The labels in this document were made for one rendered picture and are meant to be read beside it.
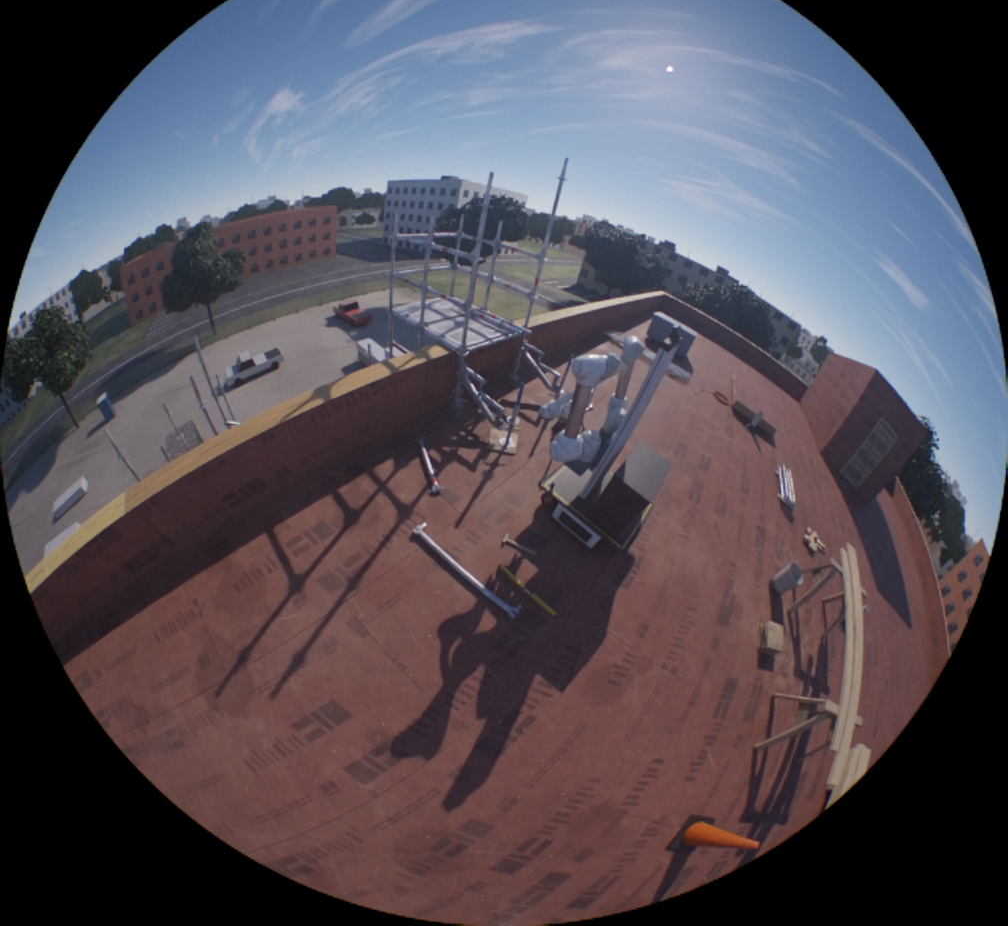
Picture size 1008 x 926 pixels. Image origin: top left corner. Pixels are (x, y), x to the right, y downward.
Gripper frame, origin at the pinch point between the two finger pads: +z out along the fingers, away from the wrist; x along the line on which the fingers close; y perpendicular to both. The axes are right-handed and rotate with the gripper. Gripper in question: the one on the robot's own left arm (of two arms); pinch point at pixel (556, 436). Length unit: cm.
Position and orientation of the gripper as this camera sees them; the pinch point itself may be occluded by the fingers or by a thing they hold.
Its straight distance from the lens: 245.9
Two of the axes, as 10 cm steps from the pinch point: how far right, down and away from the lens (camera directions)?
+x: -6.9, 3.7, -6.2
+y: -7.0, -5.6, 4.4
